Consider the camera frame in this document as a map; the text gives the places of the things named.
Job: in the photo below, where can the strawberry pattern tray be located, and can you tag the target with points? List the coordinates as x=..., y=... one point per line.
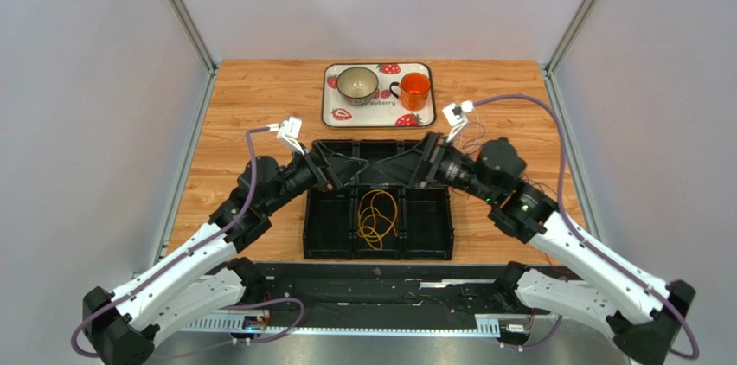
x=384, y=109

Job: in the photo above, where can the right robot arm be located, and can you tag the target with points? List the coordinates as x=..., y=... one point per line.
x=639, y=312

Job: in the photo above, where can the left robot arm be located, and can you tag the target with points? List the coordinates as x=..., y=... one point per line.
x=206, y=273

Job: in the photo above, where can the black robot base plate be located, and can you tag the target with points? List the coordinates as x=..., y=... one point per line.
x=405, y=296

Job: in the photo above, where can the grey ceramic bowl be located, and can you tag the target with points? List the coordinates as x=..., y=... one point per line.
x=357, y=85

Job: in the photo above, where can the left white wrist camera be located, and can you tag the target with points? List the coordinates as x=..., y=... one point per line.
x=287, y=134

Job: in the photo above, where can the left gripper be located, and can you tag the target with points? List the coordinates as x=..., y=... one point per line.
x=346, y=168

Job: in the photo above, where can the orange mug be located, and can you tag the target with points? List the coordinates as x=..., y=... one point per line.
x=413, y=91

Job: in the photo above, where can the aluminium frame rail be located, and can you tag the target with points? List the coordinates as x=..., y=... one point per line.
x=283, y=316

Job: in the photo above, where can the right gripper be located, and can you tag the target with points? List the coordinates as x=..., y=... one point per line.
x=429, y=159

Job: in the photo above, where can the black six-compartment organizer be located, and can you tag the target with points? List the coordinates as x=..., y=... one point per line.
x=376, y=218

